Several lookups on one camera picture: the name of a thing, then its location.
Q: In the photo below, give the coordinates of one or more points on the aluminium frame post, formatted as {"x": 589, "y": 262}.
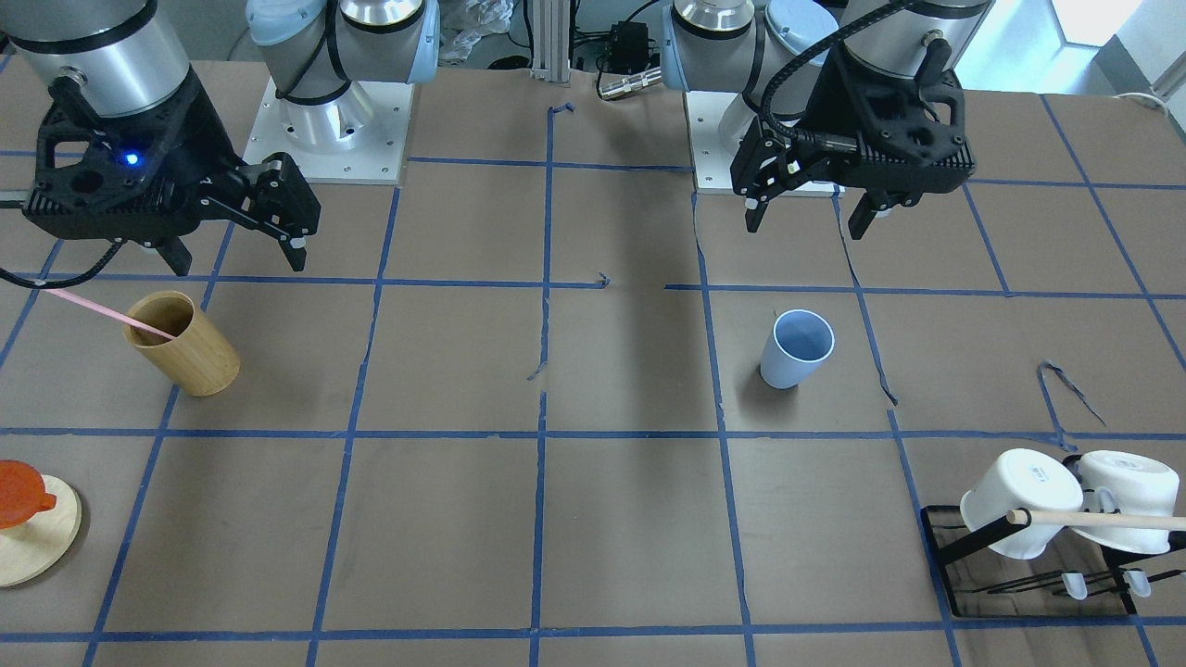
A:
{"x": 551, "y": 36}

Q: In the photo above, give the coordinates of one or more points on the bamboo cylinder holder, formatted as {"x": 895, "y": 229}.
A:
{"x": 198, "y": 357}

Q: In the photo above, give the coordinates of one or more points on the orange cup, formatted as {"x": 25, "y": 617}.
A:
{"x": 23, "y": 493}

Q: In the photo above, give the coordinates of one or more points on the wooden dowel rod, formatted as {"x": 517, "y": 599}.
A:
{"x": 1023, "y": 517}

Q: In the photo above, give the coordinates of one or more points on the pink chopstick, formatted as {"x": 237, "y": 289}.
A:
{"x": 110, "y": 313}

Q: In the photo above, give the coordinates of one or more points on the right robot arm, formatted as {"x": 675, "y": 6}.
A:
{"x": 128, "y": 58}

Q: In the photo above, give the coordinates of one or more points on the black wire mug rack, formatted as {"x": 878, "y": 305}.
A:
{"x": 1073, "y": 577}

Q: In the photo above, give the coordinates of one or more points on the white mug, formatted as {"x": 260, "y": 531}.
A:
{"x": 1020, "y": 478}
{"x": 1133, "y": 484}

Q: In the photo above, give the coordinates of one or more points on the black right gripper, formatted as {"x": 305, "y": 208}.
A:
{"x": 206, "y": 148}

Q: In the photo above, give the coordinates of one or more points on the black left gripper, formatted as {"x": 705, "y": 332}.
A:
{"x": 815, "y": 109}

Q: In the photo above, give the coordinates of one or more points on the light blue plastic cup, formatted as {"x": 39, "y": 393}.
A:
{"x": 797, "y": 343}

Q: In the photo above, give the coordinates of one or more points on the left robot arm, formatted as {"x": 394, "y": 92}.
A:
{"x": 773, "y": 55}

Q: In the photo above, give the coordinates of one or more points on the round wooden coaster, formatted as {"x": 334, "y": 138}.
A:
{"x": 32, "y": 547}

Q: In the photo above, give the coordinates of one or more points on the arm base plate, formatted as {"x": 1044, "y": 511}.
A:
{"x": 357, "y": 139}
{"x": 716, "y": 123}

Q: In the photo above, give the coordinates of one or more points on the black power adapter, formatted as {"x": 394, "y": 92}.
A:
{"x": 628, "y": 40}

